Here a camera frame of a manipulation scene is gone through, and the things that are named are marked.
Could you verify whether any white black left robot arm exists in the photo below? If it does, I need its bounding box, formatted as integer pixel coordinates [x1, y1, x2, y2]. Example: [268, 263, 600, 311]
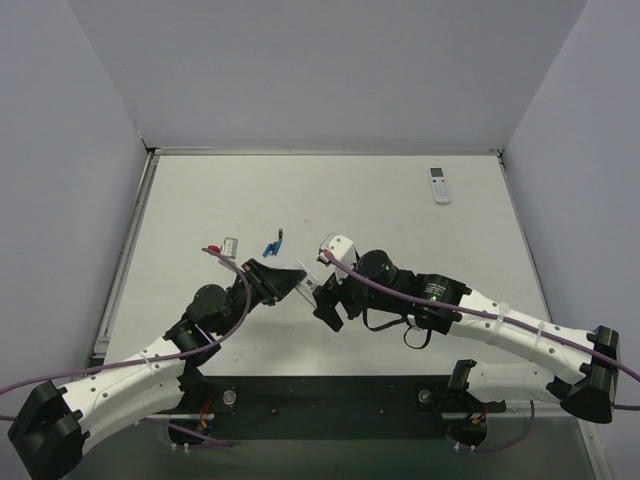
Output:
[8, 259, 307, 479]

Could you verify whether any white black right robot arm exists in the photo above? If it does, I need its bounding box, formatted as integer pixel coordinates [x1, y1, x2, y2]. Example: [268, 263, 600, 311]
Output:
[314, 249, 620, 424]

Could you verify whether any small white remote control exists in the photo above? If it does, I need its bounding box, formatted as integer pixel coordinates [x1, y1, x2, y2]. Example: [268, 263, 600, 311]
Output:
[429, 166, 451, 205]

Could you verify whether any blue battery at edge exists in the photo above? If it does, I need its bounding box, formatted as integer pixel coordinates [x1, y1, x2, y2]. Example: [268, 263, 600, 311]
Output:
[262, 243, 274, 257]

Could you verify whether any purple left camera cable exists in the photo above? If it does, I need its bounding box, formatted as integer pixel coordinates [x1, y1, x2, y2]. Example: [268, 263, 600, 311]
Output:
[0, 245, 251, 421]

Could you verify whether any purple camera cable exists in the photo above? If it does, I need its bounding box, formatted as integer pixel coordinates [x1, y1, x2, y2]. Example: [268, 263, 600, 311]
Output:
[0, 245, 251, 421]
[319, 252, 640, 411]

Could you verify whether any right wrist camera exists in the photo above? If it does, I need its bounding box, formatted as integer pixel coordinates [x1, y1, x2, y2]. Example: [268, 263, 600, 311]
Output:
[317, 233, 357, 270]

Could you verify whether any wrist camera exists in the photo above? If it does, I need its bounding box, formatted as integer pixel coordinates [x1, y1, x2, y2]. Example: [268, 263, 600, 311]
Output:
[317, 233, 357, 270]
[206, 237, 239, 259]

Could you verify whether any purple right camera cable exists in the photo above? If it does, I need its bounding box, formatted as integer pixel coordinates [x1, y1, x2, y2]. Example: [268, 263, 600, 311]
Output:
[319, 252, 640, 411]

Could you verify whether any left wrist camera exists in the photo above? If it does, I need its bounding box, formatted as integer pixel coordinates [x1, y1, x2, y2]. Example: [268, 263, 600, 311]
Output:
[206, 237, 239, 259]

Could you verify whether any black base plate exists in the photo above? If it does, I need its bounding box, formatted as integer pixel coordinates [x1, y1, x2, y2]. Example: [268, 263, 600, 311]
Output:
[168, 375, 506, 441]

